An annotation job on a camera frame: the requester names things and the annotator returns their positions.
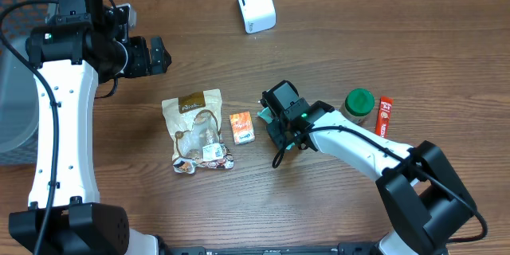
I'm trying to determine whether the teal wet wipes pack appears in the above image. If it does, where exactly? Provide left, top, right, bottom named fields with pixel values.
left=257, top=107, right=295, bottom=150

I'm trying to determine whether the orange small box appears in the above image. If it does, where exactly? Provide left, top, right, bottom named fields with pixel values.
left=229, top=112, right=255, bottom=145

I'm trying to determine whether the beige snack pouch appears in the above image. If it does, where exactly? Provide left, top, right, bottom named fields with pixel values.
left=162, top=89, right=234, bottom=175

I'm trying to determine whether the green lid jar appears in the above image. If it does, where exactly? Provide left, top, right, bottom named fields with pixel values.
left=339, top=88, right=375, bottom=124

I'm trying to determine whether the red coffee stick sachet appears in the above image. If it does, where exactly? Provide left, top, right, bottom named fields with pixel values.
left=375, top=96, right=394, bottom=138

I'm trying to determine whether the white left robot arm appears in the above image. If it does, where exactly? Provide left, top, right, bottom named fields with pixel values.
left=9, top=2, right=171, bottom=254

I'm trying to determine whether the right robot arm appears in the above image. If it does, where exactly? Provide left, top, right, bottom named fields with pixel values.
left=261, top=99, right=479, bottom=254

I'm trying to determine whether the white barcode scanner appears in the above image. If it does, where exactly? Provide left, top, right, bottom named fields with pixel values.
left=237, top=0, right=277, bottom=34

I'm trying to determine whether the grey plastic shopping basket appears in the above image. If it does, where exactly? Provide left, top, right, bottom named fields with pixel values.
left=1, top=0, right=57, bottom=165

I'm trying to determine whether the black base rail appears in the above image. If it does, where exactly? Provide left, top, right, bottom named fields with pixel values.
left=160, top=241, right=383, bottom=255

